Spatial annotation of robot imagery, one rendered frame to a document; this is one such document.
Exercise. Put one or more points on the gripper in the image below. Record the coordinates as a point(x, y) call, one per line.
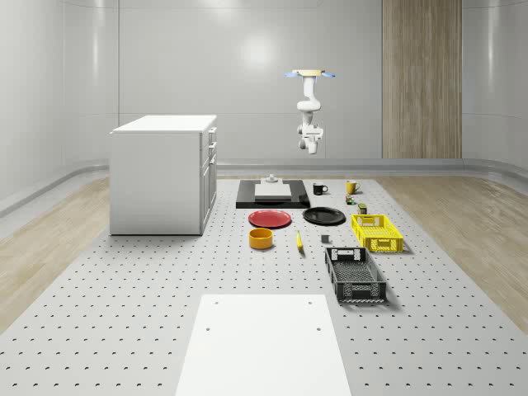
point(313, 132)

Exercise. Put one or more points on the banana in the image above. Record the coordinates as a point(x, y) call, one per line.
point(299, 242)

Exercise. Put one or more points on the yellow bowl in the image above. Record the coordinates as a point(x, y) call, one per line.
point(260, 241)

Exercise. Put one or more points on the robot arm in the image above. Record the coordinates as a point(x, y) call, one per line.
point(307, 105)

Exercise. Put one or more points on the black mug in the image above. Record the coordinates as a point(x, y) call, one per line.
point(318, 189)

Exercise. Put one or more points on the drone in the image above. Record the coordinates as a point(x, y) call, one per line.
point(308, 73)

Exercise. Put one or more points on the yellow mug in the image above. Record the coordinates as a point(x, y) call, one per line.
point(351, 187)

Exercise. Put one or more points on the puzzle cube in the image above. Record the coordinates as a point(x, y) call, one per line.
point(350, 201)

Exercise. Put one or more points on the black plate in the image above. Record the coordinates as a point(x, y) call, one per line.
point(323, 215)

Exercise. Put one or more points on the flat-sided can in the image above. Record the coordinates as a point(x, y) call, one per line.
point(362, 209)

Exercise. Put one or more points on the red plate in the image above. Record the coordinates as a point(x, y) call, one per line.
point(270, 218)

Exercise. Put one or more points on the grey cube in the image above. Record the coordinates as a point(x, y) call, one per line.
point(326, 239)

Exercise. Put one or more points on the yellow basket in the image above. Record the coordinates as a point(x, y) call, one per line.
point(377, 243)

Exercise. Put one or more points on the dark grey basket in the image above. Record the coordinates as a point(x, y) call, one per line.
point(361, 288)

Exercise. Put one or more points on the white cabinet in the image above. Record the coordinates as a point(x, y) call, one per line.
point(156, 181)

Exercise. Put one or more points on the white board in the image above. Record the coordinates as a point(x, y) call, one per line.
point(264, 350)

